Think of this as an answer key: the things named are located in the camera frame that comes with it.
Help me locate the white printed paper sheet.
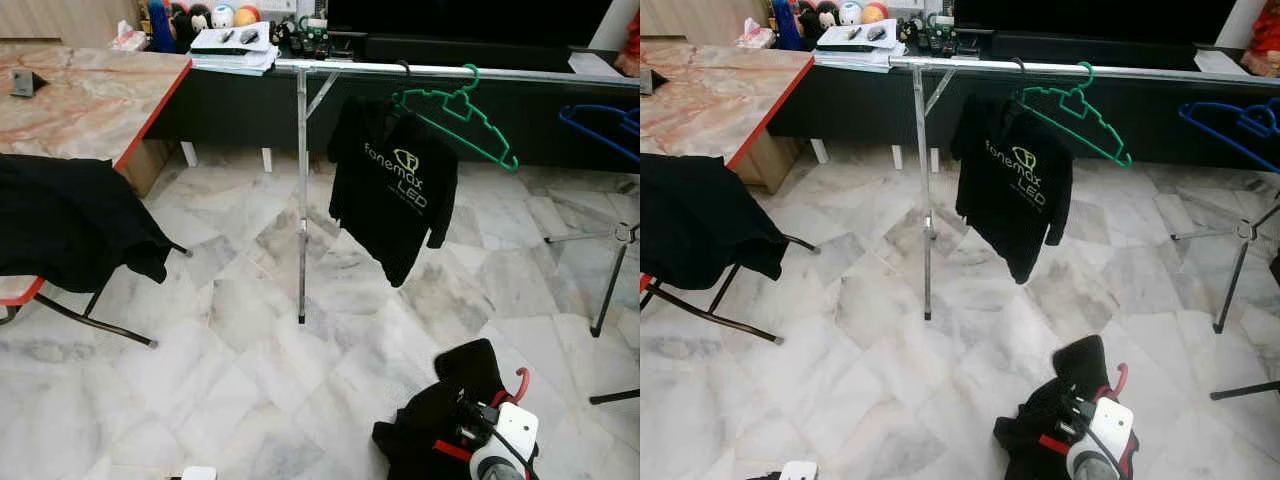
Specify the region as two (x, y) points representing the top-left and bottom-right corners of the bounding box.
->
(1193, 48), (1251, 76)
(568, 50), (626, 79)

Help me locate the black tv console cabinet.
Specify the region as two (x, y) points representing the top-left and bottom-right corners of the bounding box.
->
(768, 35), (1280, 171)
(145, 35), (641, 171)

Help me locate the silver metal clothes rack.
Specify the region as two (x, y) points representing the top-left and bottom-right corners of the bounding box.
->
(272, 58), (641, 406)
(888, 55), (1280, 401)

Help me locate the dark navy red-striped shirt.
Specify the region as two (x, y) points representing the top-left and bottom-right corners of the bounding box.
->
(372, 338), (541, 480)
(993, 335), (1141, 480)

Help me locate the stack of papers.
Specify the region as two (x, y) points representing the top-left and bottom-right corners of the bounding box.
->
(188, 25), (281, 77)
(812, 22), (906, 73)

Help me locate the pink tissue pack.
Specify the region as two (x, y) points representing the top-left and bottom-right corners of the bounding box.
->
(108, 20), (151, 51)
(735, 18), (776, 49)

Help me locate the black shirt with logo print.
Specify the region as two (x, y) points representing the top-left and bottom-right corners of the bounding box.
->
(950, 93), (1076, 285)
(328, 95), (459, 289)

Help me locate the plain black shirt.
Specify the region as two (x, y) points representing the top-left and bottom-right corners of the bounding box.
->
(640, 155), (791, 291)
(0, 153), (176, 294)

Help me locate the light wooden cabinet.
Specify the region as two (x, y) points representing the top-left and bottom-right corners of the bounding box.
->
(0, 0), (173, 198)
(640, 0), (801, 196)

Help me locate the black soundbar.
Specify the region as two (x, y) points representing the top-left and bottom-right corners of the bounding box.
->
(363, 35), (576, 67)
(985, 30), (1201, 63)

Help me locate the black flat television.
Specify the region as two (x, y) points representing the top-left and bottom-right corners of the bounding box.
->
(953, 0), (1241, 41)
(328, 0), (613, 46)

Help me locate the green plastic hanger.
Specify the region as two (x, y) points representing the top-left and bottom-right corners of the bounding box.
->
(392, 64), (521, 173)
(1010, 62), (1134, 169)

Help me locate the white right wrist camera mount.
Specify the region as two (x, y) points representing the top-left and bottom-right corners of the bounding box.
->
(1065, 398), (1136, 479)
(470, 402), (541, 479)

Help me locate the blue water bottle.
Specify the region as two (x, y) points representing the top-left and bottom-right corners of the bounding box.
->
(770, 0), (801, 51)
(148, 0), (179, 53)

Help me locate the blue plastic hanger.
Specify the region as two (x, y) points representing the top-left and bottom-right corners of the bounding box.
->
(1178, 98), (1280, 173)
(558, 103), (641, 164)

